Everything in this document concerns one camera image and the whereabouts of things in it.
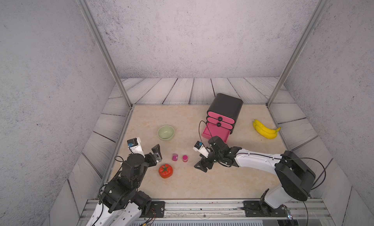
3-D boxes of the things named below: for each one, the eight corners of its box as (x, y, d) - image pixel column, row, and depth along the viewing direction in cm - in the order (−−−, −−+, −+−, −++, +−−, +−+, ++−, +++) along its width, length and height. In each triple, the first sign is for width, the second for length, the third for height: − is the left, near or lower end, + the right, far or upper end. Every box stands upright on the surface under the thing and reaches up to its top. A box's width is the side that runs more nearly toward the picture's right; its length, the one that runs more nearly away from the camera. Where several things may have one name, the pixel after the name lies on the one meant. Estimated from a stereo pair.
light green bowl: (157, 142, 101) (156, 137, 96) (159, 130, 107) (158, 125, 103) (173, 142, 100) (172, 137, 96) (174, 130, 107) (174, 125, 102)
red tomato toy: (159, 178, 85) (157, 175, 80) (161, 167, 89) (159, 163, 85) (172, 178, 85) (171, 175, 80) (173, 167, 89) (172, 163, 84)
